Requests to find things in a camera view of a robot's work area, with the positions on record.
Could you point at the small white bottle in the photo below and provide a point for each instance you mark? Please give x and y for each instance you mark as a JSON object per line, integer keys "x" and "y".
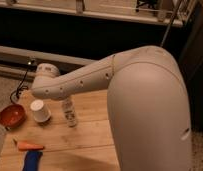
{"x": 69, "y": 112}

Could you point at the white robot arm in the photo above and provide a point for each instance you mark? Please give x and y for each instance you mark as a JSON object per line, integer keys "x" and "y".
{"x": 147, "y": 102}

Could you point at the white paper cup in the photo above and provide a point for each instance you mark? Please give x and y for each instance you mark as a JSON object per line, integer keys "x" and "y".
{"x": 40, "y": 111}

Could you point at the red bowl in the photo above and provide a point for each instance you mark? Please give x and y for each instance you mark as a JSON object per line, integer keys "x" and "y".
{"x": 12, "y": 116}

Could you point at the orange toy carrot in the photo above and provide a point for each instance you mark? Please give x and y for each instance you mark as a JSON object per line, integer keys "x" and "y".
{"x": 24, "y": 145}

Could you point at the blue cloth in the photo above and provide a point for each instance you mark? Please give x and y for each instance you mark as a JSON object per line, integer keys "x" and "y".
{"x": 31, "y": 160}

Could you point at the metal pole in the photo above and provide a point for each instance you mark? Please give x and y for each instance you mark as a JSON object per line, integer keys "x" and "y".
{"x": 173, "y": 16}

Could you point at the long grey baseboard rail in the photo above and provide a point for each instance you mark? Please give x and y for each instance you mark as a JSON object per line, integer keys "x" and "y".
{"x": 23, "y": 56}

